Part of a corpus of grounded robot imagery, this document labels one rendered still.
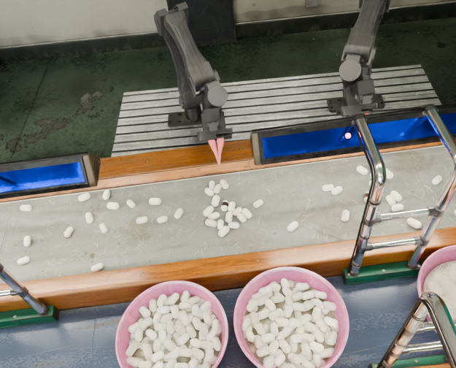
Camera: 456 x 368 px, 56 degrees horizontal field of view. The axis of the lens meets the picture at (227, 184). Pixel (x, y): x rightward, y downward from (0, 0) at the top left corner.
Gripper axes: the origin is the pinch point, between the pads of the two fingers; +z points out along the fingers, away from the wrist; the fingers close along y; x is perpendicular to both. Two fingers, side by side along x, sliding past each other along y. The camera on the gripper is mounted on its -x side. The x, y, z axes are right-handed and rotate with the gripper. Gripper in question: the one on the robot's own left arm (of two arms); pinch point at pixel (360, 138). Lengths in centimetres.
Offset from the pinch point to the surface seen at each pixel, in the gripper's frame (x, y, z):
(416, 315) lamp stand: -51, -10, 33
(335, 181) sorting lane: 6.0, -7.0, 11.4
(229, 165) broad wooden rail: 11.2, -37.7, 2.5
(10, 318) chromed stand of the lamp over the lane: -11, -100, 36
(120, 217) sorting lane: 4, -72, 14
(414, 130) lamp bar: -29.5, 2.7, 1.4
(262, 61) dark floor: 170, -8, -70
